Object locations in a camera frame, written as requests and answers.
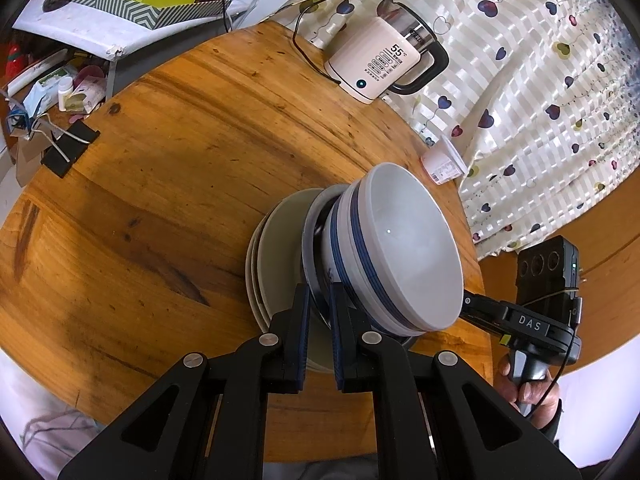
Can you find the brown cardboard piece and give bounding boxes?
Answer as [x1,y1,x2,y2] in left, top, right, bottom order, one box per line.
[11,127,61,188]

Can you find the beige green plate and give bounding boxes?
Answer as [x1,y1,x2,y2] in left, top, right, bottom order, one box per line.
[257,187,341,373]
[245,220,281,333]
[250,210,331,372]

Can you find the white flat box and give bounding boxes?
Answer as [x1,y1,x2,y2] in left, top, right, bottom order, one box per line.
[5,50,68,96]

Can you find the white shelf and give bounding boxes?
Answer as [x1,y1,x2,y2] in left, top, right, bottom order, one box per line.
[11,0,251,98]

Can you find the small white bowl blue band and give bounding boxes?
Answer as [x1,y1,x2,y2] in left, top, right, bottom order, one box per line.
[345,162,463,336]

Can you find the pink cup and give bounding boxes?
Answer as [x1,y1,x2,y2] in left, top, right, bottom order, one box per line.
[74,64,107,92]

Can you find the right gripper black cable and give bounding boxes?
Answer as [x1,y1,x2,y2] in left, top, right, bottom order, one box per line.
[520,335,574,421]

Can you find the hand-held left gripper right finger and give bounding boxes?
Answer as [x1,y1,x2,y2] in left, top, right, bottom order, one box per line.
[327,284,583,480]

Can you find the person's grey trousers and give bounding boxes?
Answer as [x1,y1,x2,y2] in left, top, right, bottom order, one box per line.
[262,457,381,480]

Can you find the black binder clip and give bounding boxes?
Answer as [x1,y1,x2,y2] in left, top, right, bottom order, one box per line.
[30,115,101,179]

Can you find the stainless steel bowl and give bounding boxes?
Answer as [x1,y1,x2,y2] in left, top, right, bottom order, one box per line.
[299,184,418,356]

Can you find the black kettle power cable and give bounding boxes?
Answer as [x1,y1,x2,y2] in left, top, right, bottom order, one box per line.
[292,0,346,83]

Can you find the white cloth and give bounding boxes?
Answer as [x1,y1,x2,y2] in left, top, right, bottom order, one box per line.
[0,350,108,480]

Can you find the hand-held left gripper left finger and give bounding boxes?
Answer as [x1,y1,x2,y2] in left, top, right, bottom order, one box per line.
[57,282,313,480]

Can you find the cream curtain with hearts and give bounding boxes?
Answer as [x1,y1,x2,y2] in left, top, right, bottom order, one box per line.
[300,0,640,261]

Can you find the grey zigzag patterned tray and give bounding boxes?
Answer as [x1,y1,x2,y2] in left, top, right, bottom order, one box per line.
[70,0,232,29]

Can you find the large white bowl blue band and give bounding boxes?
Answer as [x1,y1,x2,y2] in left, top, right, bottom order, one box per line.
[319,187,426,338]

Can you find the white electric kettle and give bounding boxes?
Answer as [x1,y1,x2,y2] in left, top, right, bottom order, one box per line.
[322,0,449,106]

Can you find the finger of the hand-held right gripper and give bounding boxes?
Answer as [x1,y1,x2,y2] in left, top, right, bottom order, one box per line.
[460,295,513,335]

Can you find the person's right hand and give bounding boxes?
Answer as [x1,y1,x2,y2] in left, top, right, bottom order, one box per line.
[496,355,563,431]

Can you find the white pill bottle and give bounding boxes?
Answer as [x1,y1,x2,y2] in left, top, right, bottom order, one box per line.
[56,77,76,112]

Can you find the white plastic tub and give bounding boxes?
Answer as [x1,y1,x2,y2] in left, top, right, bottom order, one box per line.
[420,135,469,186]

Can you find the red bottle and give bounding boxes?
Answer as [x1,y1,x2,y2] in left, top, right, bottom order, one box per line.
[4,42,27,80]

